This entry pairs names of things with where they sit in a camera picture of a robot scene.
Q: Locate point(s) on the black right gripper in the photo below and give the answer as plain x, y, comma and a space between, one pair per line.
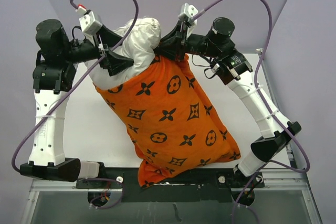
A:
175, 42

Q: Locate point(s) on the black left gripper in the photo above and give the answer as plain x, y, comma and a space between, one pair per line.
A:
114, 63

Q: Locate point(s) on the white pillow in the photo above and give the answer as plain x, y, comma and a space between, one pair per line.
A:
138, 46

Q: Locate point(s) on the orange patterned plush pillowcase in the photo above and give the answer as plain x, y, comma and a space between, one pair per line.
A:
171, 121

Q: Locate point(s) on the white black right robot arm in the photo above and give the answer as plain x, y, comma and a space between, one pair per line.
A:
234, 70

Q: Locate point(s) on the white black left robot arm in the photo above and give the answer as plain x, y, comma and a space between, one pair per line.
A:
56, 67

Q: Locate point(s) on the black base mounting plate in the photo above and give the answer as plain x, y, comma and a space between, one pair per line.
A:
194, 185

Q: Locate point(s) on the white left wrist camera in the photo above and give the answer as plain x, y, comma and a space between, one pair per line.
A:
90, 22

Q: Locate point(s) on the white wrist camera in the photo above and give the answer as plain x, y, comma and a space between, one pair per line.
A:
90, 22
187, 14

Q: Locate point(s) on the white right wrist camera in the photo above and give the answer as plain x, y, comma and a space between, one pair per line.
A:
187, 14

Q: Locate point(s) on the aluminium frame rail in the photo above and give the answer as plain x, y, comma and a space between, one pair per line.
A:
38, 186

